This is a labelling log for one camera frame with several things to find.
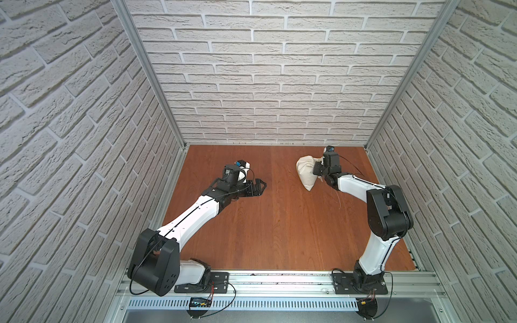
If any cream cloth drawstring bag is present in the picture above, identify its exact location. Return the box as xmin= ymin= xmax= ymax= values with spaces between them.
xmin=296 ymin=156 xmax=323 ymax=191

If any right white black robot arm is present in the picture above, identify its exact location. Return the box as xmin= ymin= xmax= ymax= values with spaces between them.
xmin=313 ymin=146 xmax=413 ymax=289

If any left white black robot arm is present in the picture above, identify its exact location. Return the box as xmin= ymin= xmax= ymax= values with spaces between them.
xmin=127 ymin=160 xmax=267 ymax=296

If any left small controller board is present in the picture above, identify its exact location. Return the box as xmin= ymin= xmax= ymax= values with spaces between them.
xmin=188 ymin=297 xmax=212 ymax=316

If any small controller board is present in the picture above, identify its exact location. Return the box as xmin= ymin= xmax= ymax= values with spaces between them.
xmin=356 ymin=298 xmax=378 ymax=320
xmin=188 ymin=297 xmax=212 ymax=316

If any right small controller board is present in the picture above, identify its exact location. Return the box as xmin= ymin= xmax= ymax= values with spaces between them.
xmin=356 ymin=298 xmax=378 ymax=320

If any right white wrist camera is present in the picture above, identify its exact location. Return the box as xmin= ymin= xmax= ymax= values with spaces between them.
xmin=324 ymin=145 xmax=335 ymax=153

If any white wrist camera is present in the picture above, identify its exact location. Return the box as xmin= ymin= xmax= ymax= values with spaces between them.
xmin=235 ymin=160 xmax=250 ymax=183
xmin=324 ymin=145 xmax=335 ymax=153

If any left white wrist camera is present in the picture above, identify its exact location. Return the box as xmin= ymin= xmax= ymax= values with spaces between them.
xmin=235 ymin=160 xmax=250 ymax=183

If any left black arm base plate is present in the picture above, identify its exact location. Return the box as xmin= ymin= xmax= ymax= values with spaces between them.
xmin=174 ymin=272 xmax=230 ymax=294

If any aluminium mounting rail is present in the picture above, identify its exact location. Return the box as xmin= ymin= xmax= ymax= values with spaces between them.
xmin=118 ymin=270 xmax=446 ymax=313

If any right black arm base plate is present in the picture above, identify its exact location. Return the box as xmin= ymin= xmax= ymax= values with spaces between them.
xmin=331 ymin=273 xmax=389 ymax=296

